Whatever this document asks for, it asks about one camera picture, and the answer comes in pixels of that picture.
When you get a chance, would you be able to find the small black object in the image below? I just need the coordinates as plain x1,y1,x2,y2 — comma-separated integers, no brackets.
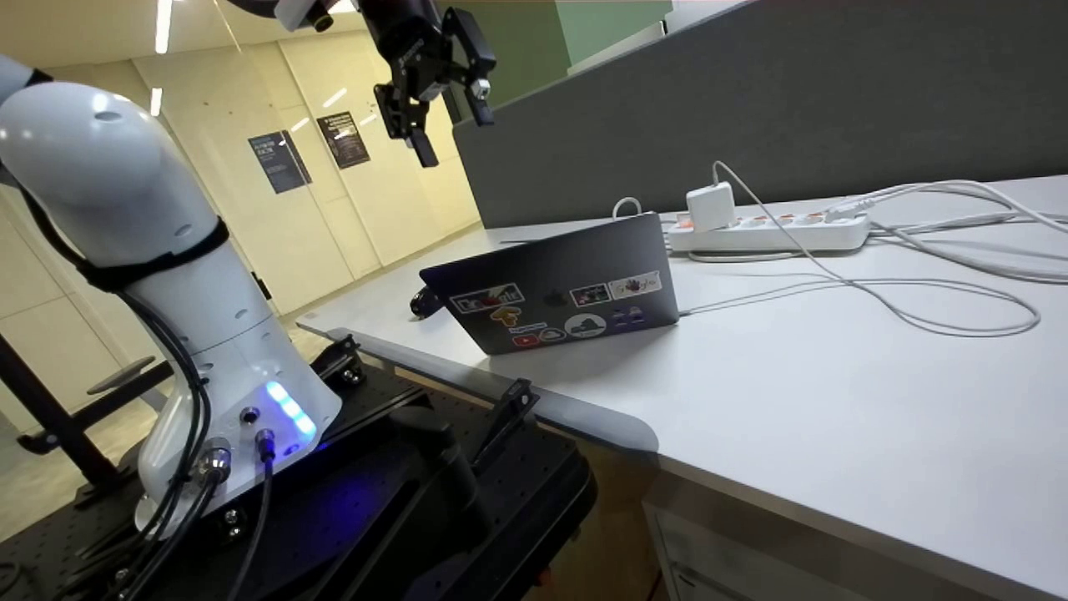
408,285,444,321

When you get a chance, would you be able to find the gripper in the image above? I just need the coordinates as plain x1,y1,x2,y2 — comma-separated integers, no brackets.
359,0,499,169

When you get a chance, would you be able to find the grey laptop with stickers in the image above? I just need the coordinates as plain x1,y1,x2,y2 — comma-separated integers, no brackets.
418,210,683,356

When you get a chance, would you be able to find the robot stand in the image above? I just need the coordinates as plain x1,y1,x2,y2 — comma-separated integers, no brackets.
0,334,599,601

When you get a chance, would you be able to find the black clamp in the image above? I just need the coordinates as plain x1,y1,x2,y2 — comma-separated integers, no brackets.
310,333,365,388
472,378,541,470

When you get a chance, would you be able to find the white power strip cable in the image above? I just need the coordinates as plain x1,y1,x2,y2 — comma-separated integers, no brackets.
822,179,1068,285

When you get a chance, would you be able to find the black cable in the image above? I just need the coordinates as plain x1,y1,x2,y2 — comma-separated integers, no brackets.
224,428,279,601

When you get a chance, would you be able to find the white power adapter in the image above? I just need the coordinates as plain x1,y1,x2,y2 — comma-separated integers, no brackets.
685,181,738,234

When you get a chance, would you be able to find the white charger cable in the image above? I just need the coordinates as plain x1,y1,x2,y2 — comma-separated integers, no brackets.
678,160,1042,339

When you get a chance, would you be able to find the dark wall poster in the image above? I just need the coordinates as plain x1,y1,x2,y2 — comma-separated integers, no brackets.
315,111,372,170
247,129,313,195

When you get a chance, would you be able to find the white power strip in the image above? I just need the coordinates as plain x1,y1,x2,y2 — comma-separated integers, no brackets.
667,210,872,255

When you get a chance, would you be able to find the grey partition panel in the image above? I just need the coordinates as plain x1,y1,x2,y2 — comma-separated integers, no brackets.
451,0,1068,230

